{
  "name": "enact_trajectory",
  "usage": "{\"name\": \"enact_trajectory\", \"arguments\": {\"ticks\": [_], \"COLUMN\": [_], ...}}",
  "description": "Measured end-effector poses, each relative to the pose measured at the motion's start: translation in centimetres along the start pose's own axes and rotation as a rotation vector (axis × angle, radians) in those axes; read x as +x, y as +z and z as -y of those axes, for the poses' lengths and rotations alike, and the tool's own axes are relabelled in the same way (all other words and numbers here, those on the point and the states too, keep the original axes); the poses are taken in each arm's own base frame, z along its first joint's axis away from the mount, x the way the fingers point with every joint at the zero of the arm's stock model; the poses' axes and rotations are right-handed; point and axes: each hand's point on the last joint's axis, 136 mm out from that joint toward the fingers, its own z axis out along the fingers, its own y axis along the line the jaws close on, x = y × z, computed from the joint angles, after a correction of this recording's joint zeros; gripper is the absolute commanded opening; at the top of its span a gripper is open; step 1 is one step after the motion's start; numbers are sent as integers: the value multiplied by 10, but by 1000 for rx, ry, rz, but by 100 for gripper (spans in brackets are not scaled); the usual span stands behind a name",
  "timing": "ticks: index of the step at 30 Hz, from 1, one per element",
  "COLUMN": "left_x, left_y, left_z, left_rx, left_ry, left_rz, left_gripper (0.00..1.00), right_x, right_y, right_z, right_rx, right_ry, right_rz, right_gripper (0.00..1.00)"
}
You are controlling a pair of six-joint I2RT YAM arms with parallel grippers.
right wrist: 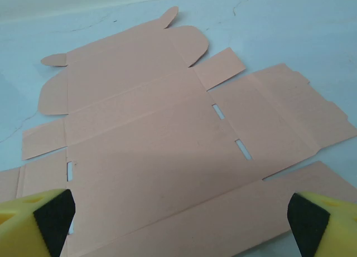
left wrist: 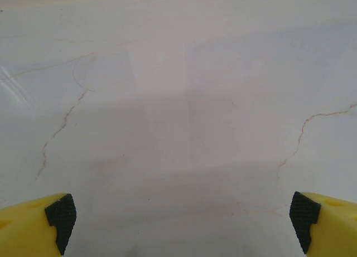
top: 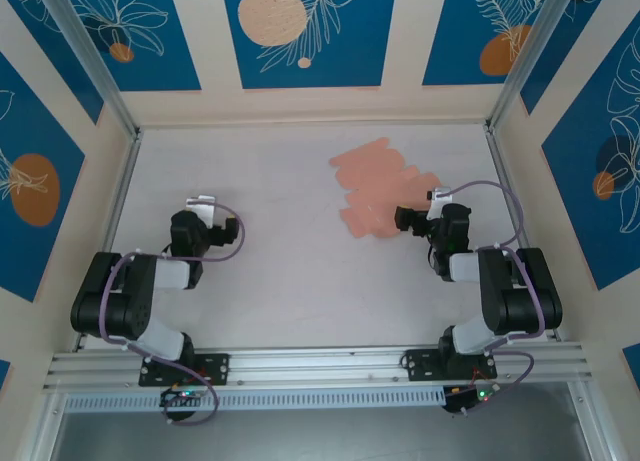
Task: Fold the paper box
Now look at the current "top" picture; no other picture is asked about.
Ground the pink paper box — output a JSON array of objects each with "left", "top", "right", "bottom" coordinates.
[{"left": 329, "top": 136, "right": 444, "bottom": 241}]

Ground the controller board with lights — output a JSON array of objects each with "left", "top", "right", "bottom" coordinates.
[
  {"left": 443, "top": 383, "right": 501, "bottom": 415},
  {"left": 159, "top": 386, "right": 207, "bottom": 410}
]

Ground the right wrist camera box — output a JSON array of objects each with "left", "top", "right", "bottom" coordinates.
[{"left": 428, "top": 186, "right": 454, "bottom": 220}]

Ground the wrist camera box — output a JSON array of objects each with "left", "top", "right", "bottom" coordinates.
[
  {"left": 428, "top": 186, "right": 454, "bottom": 220},
  {"left": 185, "top": 194, "right": 217, "bottom": 230}
]

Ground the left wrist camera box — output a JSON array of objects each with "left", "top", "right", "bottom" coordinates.
[{"left": 185, "top": 194, "right": 217, "bottom": 230}]

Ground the aluminium side rail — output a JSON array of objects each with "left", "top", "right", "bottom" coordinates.
[
  {"left": 72, "top": 128, "right": 144, "bottom": 352},
  {"left": 484, "top": 125, "right": 564, "bottom": 342}
]

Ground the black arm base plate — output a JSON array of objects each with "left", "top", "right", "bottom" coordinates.
[
  {"left": 403, "top": 348, "right": 499, "bottom": 382},
  {"left": 138, "top": 352, "right": 231, "bottom": 387}
]

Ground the aluminium mounting rail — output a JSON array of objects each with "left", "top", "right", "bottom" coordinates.
[{"left": 42, "top": 343, "right": 594, "bottom": 392}]

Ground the grey slotted cable duct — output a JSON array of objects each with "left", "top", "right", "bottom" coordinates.
[{"left": 62, "top": 386, "right": 449, "bottom": 413}]

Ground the aluminium frame post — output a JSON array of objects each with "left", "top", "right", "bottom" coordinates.
[
  {"left": 567, "top": 378, "right": 621, "bottom": 461},
  {"left": 34, "top": 0, "right": 142, "bottom": 137},
  {"left": 17, "top": 380, "right": 69, "bottom": 461},
  {"left": 487, "top": 0, "right": 586, "bottom": 132}
]

